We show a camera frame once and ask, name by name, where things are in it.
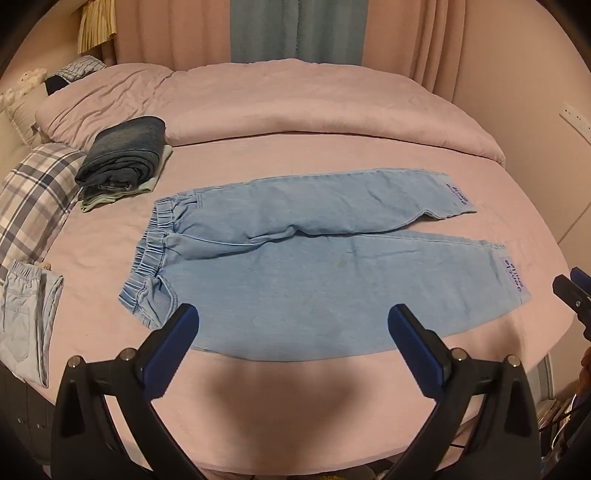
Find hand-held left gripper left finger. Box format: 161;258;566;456
50;303;200;480

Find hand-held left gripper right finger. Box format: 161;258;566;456
388;303;541;480

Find light blue denim pants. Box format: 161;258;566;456
119;168;532;361

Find pale denim pants with pocket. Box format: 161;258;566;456
0;261;64;388

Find folded light green cloth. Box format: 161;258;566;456
79;145;174;213

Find folded dark denim jeans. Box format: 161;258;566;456
75;116;167;191

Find plaid pillow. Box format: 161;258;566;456
0;143;88;273

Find pink duvet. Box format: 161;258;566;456
164;60;506;167

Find beige cushion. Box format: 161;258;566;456
4;83;48;145

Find plaid blue white cloth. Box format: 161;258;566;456
50;55;108;85

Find pink curtain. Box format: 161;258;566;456
113;0;232;66
364;0;467;95

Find white stuffed toy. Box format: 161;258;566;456
0;68;48;108

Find yellow pleated cloth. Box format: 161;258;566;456
78;4;117;54

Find blue curtain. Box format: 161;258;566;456
229;0;365;65

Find white wall socket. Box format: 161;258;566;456
560;102;591;136

